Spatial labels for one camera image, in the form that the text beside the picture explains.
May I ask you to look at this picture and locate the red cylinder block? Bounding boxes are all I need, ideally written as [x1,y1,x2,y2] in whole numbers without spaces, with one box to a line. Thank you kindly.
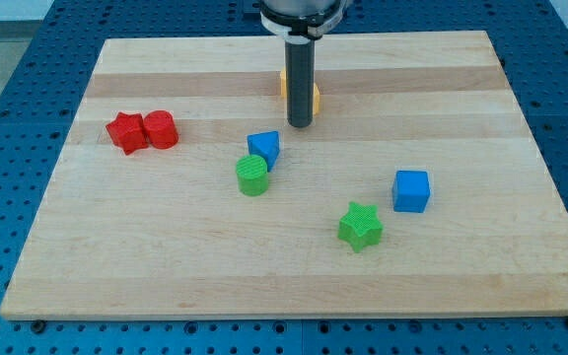
[143,110,179,149]

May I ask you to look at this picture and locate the blue triangle block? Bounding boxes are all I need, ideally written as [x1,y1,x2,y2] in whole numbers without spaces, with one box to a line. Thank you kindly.
[247,131,280,172]

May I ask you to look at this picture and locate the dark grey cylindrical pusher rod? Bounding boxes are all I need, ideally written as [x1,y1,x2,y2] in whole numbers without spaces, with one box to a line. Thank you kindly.
[285,41,315,128]

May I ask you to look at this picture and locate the green cylinder block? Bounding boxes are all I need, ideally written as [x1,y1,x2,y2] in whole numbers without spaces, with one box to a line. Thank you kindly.
[236,155,269,196]

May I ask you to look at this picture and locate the yellow heart block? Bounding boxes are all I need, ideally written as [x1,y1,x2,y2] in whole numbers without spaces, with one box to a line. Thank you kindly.
[312,83,320,116]

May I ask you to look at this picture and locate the green star block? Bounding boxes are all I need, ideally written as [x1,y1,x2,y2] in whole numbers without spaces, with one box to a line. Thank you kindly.
[337,201,384,253]

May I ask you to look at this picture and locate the yellow hexagon block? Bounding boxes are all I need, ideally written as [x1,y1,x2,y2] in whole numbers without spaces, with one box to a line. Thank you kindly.
[279,68,287,99]

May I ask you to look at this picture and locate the blue cube block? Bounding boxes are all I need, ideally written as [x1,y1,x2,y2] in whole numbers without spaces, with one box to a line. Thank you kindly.
[391,171,431,213]

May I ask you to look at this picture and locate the light wooden board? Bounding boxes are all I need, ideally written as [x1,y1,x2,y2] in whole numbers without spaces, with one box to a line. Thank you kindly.
[0,31,568,320]

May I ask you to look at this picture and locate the red star block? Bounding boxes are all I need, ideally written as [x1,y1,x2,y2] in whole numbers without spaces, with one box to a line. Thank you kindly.
[106,111,149,155]

